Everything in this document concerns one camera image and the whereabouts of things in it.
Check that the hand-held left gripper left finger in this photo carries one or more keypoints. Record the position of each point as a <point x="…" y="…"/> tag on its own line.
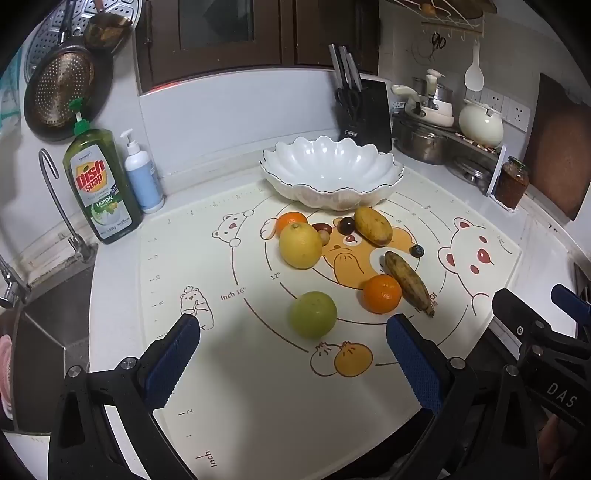
<point x="173" y="364"/>

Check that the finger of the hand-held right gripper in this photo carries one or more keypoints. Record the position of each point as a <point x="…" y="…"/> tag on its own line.
<point x="512" y="307"/>
<point x="570" y="300"/>

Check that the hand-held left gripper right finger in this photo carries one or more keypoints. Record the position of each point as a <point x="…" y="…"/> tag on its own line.
<point x="415" y="364"/>

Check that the orange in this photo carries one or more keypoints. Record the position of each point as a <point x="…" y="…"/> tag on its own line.
<point x="291" y="220"/>
<point x="382" y="294"/>

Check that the spotted ripe banana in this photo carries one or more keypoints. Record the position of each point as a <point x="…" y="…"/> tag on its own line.
<point x="406" y="277"/>

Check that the blueberry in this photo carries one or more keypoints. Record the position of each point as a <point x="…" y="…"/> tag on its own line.
<point x="418" y="251"/>

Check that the green round fruit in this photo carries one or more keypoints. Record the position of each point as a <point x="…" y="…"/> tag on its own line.
<point x="314" y="316"/>

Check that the yellow lemon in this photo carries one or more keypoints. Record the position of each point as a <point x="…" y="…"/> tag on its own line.
<point x="300" y="247"/>

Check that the white scalloped bowl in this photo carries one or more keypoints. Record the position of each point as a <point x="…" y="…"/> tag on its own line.
<point x="332" y="170"/>

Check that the cream printed silicone mat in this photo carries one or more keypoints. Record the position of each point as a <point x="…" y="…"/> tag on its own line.
<point x="258" y="397"/>

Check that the glass jar of red sauce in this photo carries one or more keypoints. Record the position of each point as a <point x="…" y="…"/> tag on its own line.
<point x="511" y="184"/>

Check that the steel sink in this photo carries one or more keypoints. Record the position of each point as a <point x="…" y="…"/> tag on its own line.
<point x="51" y="318"/>

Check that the glass pot lid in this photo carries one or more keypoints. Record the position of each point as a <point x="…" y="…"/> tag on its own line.
<point x="468" y="170"/>

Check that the yellow mango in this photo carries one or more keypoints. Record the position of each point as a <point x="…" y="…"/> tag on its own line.
<point x="373" y="226"/>

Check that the steel pot rack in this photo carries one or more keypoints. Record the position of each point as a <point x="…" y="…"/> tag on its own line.
<point x="494" y="159"/>

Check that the chrome gooseneck faucet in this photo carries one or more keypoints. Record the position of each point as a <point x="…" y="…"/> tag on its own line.
<point x="81" y="247"/>

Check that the wooden cutting board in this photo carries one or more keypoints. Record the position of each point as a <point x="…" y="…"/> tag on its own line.
<point x="561" y="147"/>

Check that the green-brown kiwi berry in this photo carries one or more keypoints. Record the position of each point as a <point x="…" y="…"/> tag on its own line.
<point x="325" y="238"/>

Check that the dark purple plum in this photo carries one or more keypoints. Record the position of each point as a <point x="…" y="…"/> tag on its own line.
<point x="346" y="225"/>

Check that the red-brown date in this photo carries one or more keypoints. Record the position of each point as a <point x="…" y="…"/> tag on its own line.
<point x="322" y="227"/>

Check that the pink cloth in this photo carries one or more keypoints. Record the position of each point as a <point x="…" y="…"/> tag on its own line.
<point x="4" y="374"/>

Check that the chrome tap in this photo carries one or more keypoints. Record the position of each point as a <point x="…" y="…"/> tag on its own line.
<point x="11" y="286"/>

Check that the white ceramic kettle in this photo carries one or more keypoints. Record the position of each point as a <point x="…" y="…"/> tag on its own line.
<point x="480" y="124"/>

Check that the large steel pot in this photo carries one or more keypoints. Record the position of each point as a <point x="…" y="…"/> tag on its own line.
<point x="420" y="145"/>

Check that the white pump bottle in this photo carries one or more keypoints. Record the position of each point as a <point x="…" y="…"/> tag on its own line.
<point x="143" y="180"/>

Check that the green dish soap bottle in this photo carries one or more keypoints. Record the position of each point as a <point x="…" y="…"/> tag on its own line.
<point x="101" y="184"/>

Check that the cream saucepan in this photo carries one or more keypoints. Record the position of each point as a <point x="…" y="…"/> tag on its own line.
<point x="436" y="117"/>

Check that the white rice spoon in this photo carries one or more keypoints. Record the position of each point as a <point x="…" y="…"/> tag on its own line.
<point x="474" y="76"/>

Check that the black knife block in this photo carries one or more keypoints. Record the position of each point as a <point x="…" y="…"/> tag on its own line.
<point x="371" y="110"/>

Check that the black kitchen scissors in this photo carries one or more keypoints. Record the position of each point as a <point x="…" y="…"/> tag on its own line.
<point x="348" y="104"/>

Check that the small hanging scissors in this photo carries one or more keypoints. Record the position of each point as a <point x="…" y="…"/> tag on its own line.
<point x="438" y="41"/>

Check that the brass perforated strainer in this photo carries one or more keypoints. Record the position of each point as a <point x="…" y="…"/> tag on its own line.
<point x="64" y="87"/>

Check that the brass ladle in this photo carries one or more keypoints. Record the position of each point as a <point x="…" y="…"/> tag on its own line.
<point x="104" y="32"/>

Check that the steel steamer tray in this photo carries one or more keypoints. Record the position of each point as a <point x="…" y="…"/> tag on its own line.
<point x="41" y="32"/>

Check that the white wall outlet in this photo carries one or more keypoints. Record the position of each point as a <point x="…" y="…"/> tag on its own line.
<point x="493" y="99"/>
<point x="518" y="115"/>

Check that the dark wooden window frame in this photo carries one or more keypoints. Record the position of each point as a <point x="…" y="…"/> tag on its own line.
<point x="207" y="27"/>

